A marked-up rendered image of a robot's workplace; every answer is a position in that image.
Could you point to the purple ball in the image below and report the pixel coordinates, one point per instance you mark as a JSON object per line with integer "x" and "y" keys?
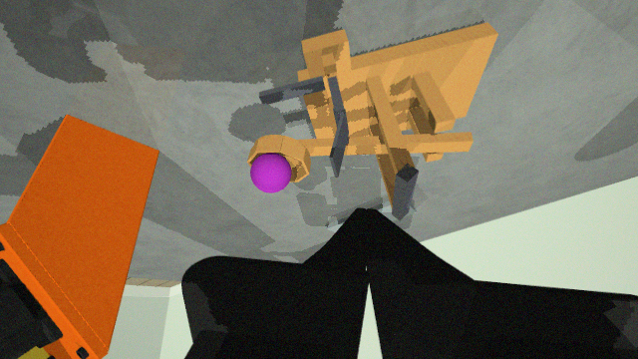
{"x": 270, "y": 172}

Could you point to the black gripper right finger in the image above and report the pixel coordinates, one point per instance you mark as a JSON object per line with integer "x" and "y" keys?
{"x": 428, "y": 309}

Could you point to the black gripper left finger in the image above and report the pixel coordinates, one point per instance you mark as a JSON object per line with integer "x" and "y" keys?
{"x": 321, "y": 300}

